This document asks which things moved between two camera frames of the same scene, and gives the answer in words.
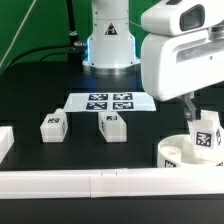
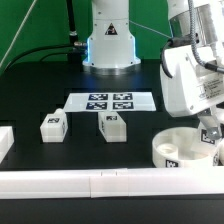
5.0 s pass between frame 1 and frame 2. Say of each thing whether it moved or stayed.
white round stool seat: moved
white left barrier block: stayed
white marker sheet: stayed
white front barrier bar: stayed
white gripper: moved
